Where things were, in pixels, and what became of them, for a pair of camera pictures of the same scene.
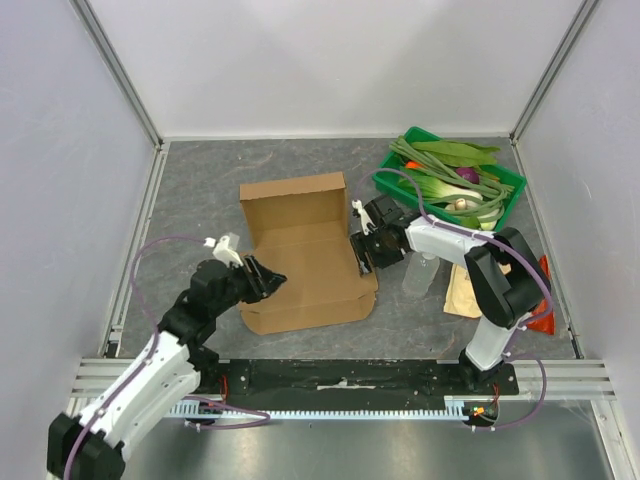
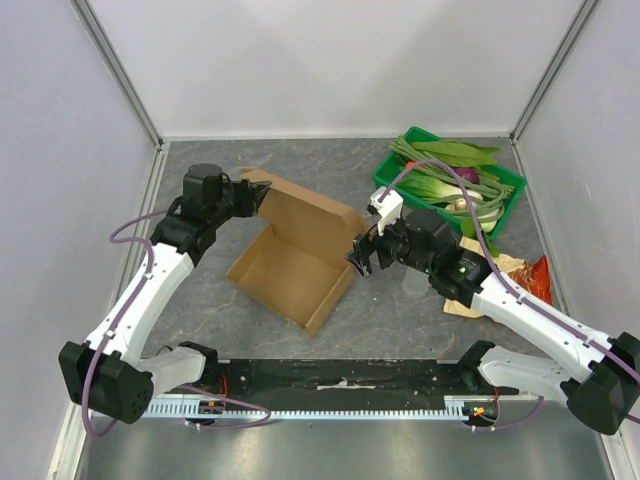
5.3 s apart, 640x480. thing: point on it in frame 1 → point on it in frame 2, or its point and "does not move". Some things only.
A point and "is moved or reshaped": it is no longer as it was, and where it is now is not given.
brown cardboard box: x=299 y=225 is moved or reshaped
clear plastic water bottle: x=421 y=271 does not move
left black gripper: x=271 y=280 → x=250 y=197
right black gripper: x=366 y=245 does not move
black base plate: x=353 y=379 does not move
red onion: x=469 y=174 does not move
